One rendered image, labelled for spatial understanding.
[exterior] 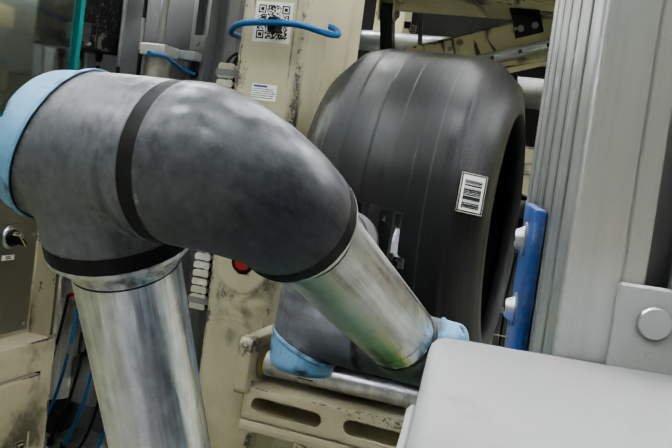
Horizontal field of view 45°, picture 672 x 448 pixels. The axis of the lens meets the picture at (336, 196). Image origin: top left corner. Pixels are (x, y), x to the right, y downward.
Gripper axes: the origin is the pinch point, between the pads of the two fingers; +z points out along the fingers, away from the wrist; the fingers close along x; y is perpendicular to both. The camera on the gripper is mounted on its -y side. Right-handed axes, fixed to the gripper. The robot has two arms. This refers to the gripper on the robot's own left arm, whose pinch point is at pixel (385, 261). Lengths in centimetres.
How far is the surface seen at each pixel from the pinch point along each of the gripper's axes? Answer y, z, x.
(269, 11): 42, 17, 34
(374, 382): -20.6, 17.5, 3.0
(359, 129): 19.4, 1.9, 8.1
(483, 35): 51, 56, 1
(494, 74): 33.2, 15.1, -9.1
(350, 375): -20.3, 17.6, 7.3
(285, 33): 38, 18, 30
